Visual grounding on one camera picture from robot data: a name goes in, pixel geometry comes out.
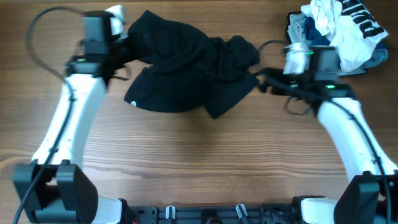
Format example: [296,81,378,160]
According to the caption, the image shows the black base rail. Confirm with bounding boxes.
[130,203,298,224]

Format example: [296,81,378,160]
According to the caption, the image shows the dark blue garment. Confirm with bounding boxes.
[304,12,388,57]

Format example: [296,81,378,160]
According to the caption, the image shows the white printed t-shirt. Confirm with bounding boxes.
[301,0,388,72]

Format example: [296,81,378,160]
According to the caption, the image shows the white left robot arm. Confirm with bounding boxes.
[12,41,139,223]

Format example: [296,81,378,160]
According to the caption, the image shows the light blue denim jeans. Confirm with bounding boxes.
[285,12,388,77]

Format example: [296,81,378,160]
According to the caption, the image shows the black shorts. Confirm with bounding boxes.
[124,10,260,119]

